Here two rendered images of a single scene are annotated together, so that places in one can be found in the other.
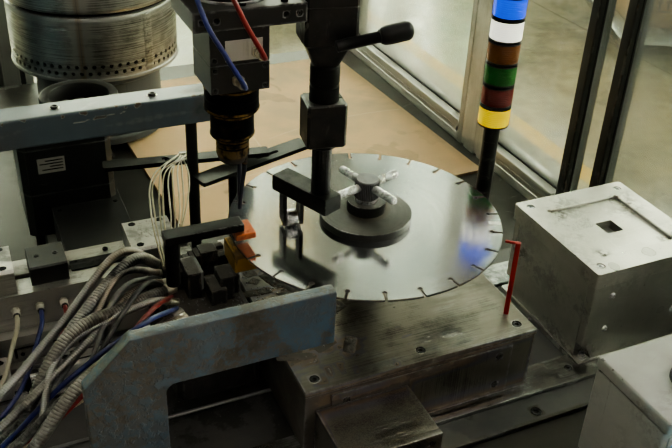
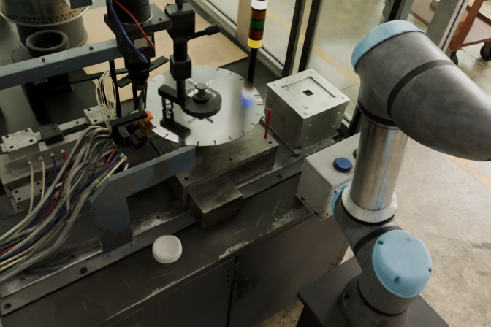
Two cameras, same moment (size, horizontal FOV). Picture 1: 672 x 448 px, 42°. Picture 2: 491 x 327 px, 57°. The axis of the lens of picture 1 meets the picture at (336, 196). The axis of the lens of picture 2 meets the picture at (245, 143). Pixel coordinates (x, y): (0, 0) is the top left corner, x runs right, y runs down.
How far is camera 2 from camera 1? 0.22 m
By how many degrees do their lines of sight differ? 17
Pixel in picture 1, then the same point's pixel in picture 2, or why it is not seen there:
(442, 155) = (229, 49)
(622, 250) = (313, 104)
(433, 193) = (230, 85)
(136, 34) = not seen: outside the picture
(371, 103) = not seen: hidden behind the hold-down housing
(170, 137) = not seen: hidden behind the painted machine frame
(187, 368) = (134, 187)
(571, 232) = (291, 97)
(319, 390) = (188, 183)
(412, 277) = (225, 131)
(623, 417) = (315, 182)
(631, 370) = (318, 163)
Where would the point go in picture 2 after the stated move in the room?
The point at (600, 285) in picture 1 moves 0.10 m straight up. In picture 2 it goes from (305, 122) to (311, 95)
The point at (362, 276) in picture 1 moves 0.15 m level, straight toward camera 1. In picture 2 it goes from (203, 133) to (207, 179)
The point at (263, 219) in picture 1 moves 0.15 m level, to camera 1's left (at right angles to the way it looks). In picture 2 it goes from (154, 107) to (93, 109)
